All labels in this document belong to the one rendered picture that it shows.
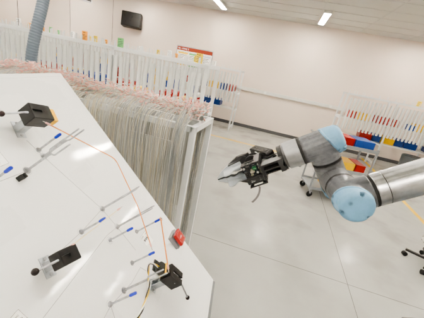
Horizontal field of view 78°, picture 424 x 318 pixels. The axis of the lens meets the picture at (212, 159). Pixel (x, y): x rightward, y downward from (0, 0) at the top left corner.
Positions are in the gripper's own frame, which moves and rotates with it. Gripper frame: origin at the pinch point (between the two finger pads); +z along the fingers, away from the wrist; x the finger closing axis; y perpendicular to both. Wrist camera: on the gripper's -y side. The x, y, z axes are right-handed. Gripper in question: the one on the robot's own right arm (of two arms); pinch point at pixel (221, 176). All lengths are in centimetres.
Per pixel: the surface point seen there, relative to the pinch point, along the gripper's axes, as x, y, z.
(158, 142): -12, -45, 38
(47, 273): -7.7, 38.3, 30.4
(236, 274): 136, -110, 71
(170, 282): 18.4, 18.6, 22.8
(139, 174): -1, -45, 58
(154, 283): 19.2, 16.7, 29.7
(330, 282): 192, -134, -1
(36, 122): -37, 20, 29
